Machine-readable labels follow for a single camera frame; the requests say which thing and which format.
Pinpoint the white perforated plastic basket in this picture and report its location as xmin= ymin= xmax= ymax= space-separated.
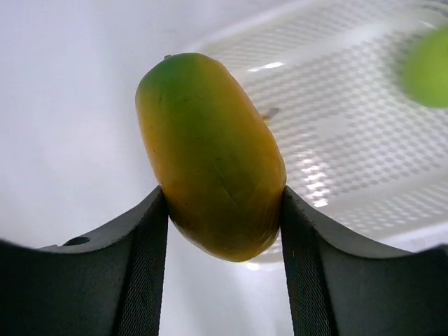
xmin=197 ymin=1 xmax=447 ymax=251

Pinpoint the green apple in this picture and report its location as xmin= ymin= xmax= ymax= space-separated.
xmin=400 ymin=26 xmax=447 ymax=109

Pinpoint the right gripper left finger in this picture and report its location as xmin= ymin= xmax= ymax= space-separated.
xmin=1 ymin=188 xmax=168 ymax=335

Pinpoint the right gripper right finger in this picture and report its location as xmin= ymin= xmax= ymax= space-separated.
xmin=280 ymin=188 xmax=447 ymax=335

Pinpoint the yellow green mango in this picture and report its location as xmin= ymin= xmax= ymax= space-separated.
xmin=135 ymin=52 xmax=286 ymax=262

